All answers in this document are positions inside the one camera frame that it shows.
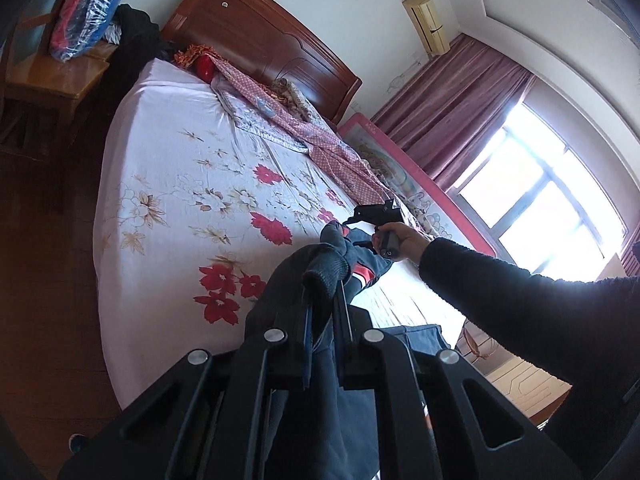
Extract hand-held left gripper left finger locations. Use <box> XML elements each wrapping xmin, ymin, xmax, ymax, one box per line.
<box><xmin>57</xmin><ymin>280</ymin><xmax>321</xmax><ymax>480</ymax></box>

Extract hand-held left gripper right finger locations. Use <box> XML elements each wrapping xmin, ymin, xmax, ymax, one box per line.
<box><xmin>332</xmin><ymin>280</ymin><xmax>583</xmax><ymax>480</ymax></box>

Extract dark pants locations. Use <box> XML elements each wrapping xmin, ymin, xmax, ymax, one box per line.
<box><xmin>242</xmin><ymin>221</ymin><xmax>451</xmax><ymax>480</ymax></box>

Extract person's right forearm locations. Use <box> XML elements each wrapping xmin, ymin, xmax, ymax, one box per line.
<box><xmin>417</xmin><ymin>236</ymin><xmax>640</xmax><ymax>401</ymax></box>

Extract person's right hand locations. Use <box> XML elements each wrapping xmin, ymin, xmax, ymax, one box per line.
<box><xmin>375</xmin><ymin>224</ymin><xmax>432</xmax><ymax>265</ymax></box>

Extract pink checked quilt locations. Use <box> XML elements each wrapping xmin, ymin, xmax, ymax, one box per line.
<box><xmin>210</xmin><ymin>55</ymin><xmax>401</xmax><ymax>206</ymax></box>

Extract mauve curtain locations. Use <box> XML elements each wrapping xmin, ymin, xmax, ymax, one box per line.
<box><xmin>372</xmin><ymin>32</ymin><xmax>536</xmax><ymax>191</ymax></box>

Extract folded pale floral sheet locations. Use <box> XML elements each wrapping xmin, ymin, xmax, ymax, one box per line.
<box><xmin>210</xmin><ymin>75</ymin><xmax>313</xmax><ymax>153</ymax></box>

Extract bed with floral sheet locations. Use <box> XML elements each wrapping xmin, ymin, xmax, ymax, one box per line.
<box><xmin>92</xmin><ymin>57</ymin><xmax>501</xmax><ymax>411</ymax></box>

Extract light wooden cabinet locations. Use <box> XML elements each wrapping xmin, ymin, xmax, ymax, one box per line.
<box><xmin>457</xmin><ymin>320</ymin><xmax>573</xmax><ymax>426</ymax></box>

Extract window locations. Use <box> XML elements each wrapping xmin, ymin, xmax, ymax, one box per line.
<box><xmin>445</xmin><ymin>80</ymin><xmax>640</xmax><ymax>281</ymax></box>

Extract wooden headboard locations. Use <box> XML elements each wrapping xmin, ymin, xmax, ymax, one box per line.
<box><xmin>160</xmin><ymin>0</ymin><xmax>363</xmax><ymax>126</ymax></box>

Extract beige air conditioner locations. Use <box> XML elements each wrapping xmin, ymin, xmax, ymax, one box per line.
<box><xmin>402</xmin><ymin>0</ymin><xmax>451</xmax><ymax>56</ymax></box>

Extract red pillow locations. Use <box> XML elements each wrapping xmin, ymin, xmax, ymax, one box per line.
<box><xmin>192</xmin><ymin>54</ymin><xmax>216</xmax><ymax>82</ymax></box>

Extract orange fringed cloth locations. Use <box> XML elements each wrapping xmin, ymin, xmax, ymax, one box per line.
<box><xmin>172</xmin><ymin>44</ymin><xmax>221</xmax><ymax>68</ymax></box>

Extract black clothes pile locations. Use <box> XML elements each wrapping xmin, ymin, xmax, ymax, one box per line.
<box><xmin>107</xmin><ymin>4</ymin><xmax>181</xmax><ymax>68</ymax></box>

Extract wooden chair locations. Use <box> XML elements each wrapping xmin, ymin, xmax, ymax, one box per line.
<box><xmin>0</xmin><ymin>0</ymin><xmax>121</xmax><ymax>146</ymax></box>

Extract plastic bag of clothes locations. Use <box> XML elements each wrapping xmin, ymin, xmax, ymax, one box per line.
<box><xmin>50</xmin><ymin>0</ymin><xmax>138</xmax><ymax>63</ymax></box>

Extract pink bed rail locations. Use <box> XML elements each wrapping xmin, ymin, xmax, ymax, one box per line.
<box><xmin>337</xmin><ymin>112</ymin><xmax>516</xmax><ymax>266</ymax></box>

